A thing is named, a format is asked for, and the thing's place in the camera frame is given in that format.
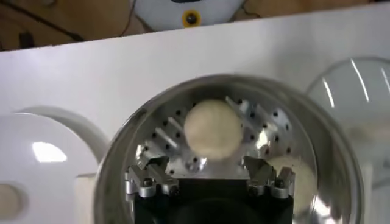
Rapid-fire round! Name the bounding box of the black floor cable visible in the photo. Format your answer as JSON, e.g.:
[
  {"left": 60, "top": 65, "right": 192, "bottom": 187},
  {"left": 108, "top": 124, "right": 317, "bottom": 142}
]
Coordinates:
[{"left": 0, "top": 0, "right": 86, "bottom": 43}]

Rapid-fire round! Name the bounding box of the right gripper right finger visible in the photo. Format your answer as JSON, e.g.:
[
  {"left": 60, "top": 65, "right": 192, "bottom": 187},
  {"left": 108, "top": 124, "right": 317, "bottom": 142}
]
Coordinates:
[{"left": 242, "top": 155, "right": 296, "bottom": 200}]

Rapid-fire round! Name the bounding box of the glass lid with white handle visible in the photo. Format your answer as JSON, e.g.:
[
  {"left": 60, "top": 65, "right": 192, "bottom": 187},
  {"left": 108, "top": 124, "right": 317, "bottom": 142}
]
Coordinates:
[{"left": 306, "top": 56, "right": 390, "bottom": 189}]

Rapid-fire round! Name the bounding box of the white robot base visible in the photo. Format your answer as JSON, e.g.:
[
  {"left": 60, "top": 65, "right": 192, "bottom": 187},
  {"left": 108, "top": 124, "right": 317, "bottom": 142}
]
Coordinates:
[{"left": 133, "top": 0, "right": 246, "bottom": 33}]

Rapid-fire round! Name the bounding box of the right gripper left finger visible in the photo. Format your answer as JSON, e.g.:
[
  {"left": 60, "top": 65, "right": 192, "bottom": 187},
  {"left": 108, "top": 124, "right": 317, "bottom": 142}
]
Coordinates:
[{"left": 124, "top": 155, "right": 180, "bottom": 198}]

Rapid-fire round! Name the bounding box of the white round plate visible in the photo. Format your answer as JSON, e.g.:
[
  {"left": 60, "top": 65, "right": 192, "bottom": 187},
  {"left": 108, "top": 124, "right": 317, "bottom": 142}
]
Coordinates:
[{"left": 0, "top": 105, "right": 110, "bottom": 224}]

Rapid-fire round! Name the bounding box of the perforated stainless steel steamer pot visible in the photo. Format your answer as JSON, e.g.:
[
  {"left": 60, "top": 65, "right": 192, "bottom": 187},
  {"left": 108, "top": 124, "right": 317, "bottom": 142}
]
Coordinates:
[{"left": 74, "top": 74, "right": 366, "bottom": 224}]

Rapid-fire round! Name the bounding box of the white steamed baozi bun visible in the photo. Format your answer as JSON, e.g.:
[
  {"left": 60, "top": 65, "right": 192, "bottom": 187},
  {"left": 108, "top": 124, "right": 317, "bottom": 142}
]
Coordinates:
[
  {"left": 183, "top": 99, "right": 244, "bottom": 161},
  {"left": 0, "top": 182, "right": 24, "bottom": 220},
  {"left": 266, "top": 155, "right": 318, "bottom": 215}
]

